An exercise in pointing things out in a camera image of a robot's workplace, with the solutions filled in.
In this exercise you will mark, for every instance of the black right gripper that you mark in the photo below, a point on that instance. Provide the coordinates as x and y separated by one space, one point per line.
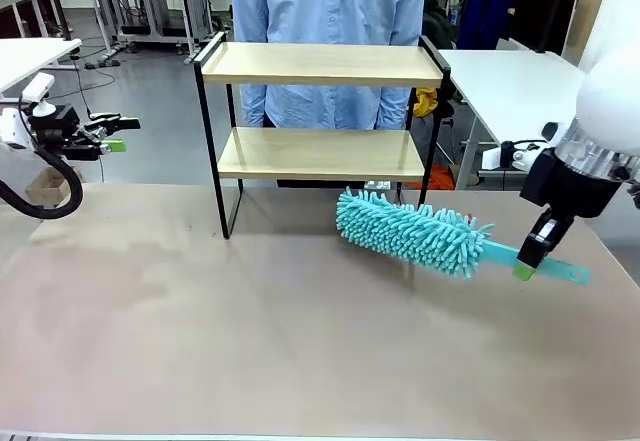
570 188

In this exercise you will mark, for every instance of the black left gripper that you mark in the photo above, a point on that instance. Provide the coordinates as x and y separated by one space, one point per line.
57 128

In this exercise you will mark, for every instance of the teal microfibre duster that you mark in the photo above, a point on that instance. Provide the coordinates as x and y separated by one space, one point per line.
410 231

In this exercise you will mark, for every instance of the person's left forearm blue sleeve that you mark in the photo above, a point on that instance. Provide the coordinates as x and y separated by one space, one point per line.
392 106

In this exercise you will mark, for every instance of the person's right forearm blue sleeve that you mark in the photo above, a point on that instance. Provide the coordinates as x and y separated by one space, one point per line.
252 106

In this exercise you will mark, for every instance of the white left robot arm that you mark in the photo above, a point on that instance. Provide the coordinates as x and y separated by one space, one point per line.
10 128

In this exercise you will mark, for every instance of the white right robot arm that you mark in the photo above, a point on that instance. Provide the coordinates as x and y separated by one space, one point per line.
610 96

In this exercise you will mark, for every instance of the black-framed wooden two-tier shelf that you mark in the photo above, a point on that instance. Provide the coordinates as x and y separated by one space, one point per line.
310 153

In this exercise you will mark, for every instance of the open brown cardboard box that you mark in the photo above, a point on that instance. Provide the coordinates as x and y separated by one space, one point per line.
47 188

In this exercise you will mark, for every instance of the orange object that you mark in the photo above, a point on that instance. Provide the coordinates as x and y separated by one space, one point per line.
442 177

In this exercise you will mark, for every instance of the white side table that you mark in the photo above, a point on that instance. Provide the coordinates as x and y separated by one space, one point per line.
510 81

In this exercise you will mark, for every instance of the shiny silver object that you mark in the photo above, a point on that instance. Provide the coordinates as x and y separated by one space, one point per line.
377 184

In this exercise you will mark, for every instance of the yellow cloth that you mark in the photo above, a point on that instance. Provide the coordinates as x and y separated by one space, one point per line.
426 103

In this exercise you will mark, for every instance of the black panel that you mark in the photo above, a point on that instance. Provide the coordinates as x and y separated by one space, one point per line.
545 16

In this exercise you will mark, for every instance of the brown board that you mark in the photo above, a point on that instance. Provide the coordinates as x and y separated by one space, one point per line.
587 11

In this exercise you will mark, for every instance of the background person in blue trousers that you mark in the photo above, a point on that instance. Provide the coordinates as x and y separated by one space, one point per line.
482 11

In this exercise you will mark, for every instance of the dark bag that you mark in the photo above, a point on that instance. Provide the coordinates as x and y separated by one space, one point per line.
439 26

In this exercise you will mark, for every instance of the person in blue shirt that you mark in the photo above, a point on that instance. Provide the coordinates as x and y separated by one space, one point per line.
325 6

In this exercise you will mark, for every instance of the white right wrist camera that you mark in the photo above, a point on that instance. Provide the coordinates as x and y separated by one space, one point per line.
525 160

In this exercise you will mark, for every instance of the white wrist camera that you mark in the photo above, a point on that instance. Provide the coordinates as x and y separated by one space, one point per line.
37 86
525 160

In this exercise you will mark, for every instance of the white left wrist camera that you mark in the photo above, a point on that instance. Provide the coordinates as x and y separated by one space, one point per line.
37 86

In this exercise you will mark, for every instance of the white table with black post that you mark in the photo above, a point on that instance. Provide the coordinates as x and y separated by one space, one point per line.
30 56

